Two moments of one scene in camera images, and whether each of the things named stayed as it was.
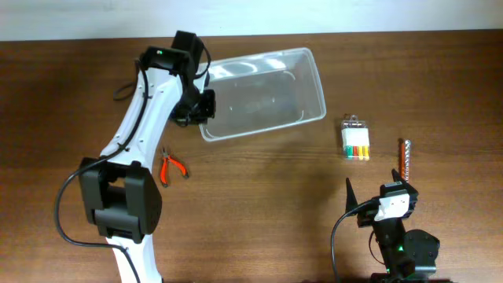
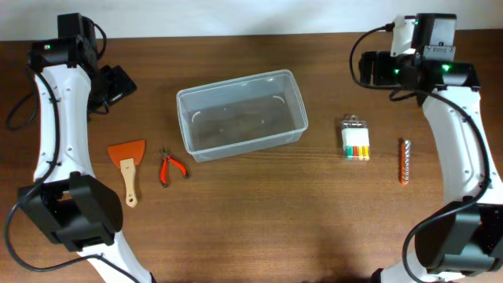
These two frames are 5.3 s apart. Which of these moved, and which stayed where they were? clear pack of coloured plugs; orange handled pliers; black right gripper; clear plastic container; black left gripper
Moved: black left gripper; clear plastic container; black right gripper
Stayed: orange handled pliers; clear pack of coloured plugs
